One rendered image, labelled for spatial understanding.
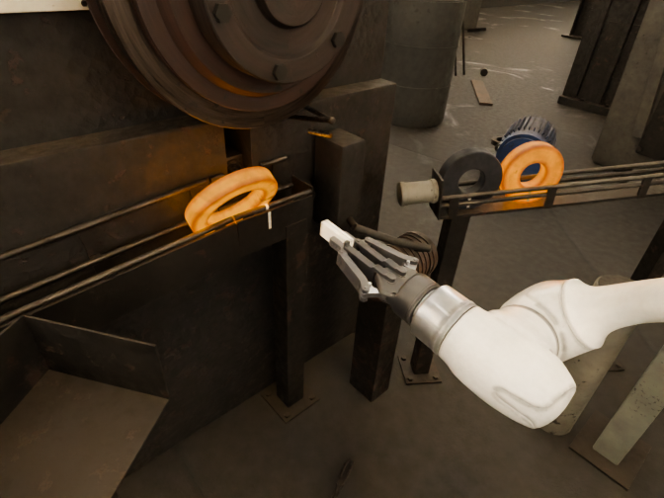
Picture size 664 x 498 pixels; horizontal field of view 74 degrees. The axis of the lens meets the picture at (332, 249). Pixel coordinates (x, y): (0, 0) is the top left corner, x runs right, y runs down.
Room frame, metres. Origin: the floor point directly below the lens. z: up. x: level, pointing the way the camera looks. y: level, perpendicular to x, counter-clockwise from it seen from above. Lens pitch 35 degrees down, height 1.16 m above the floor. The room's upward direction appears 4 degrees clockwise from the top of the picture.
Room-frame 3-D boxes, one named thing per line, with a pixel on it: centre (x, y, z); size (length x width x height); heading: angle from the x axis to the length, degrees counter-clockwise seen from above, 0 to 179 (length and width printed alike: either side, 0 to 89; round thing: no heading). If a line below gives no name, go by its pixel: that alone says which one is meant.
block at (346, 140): (0.97, 0.00, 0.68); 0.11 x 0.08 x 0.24; 44
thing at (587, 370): (0.82, -0.70, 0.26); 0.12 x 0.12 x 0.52
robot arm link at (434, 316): (0.47, -0.16, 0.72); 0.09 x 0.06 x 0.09; 134
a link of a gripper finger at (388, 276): (0.56, -0.06, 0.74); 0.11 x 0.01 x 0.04; 45
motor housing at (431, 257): (0.93, -0.17, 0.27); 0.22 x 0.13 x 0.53; 134
